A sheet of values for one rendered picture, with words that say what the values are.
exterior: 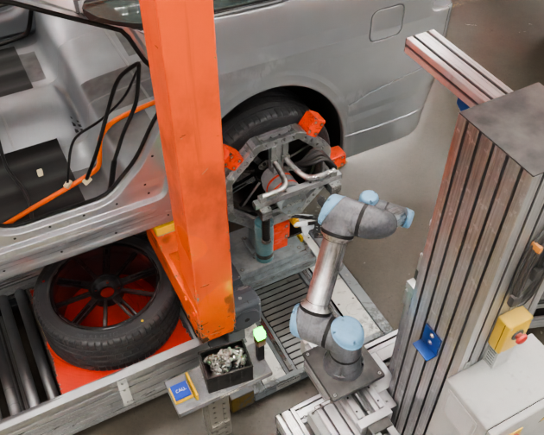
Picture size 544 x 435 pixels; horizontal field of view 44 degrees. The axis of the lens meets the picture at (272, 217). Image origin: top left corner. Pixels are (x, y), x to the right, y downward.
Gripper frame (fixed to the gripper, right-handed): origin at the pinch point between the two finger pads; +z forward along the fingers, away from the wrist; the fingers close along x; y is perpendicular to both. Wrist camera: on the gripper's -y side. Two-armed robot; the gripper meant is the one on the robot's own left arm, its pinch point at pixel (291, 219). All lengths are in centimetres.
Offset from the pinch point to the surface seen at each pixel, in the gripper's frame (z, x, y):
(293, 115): -3, 34, -39
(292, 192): -1.4, 16.8, -7.9
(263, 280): 11, 77, 52
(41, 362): 115, 26, 71
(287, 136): 0.0, 26.3, -30.3
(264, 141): 9.8, 23.0, -28.7
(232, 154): 23.4, 17.3, -24.6
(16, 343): 129, 35, 65
